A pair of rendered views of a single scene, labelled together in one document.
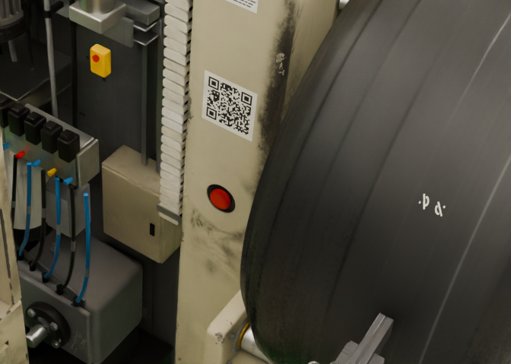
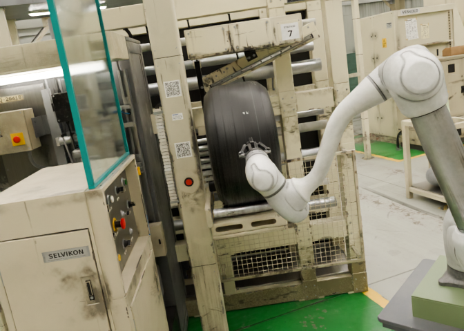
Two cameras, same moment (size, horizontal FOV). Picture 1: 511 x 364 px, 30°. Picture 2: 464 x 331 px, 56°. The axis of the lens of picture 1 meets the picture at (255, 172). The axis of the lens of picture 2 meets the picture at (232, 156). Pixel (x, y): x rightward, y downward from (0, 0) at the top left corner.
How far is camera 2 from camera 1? 1.35 m
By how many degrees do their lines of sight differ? 39
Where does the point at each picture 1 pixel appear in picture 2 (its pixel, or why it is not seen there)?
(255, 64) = (186, 133)
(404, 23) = (219, 93)
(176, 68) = (165, 150)
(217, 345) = (209, 213)
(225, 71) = (179, 139)
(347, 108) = (219, 108)
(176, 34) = (162, 139)
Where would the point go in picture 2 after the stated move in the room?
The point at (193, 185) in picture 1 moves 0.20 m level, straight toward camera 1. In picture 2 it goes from (179, 183) to (200, 189)
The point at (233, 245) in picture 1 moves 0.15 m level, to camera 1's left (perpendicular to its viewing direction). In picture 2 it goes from (197, 195) to (168, 204)
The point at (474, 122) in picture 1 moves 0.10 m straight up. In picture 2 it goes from (242, 98) to (239, 75)
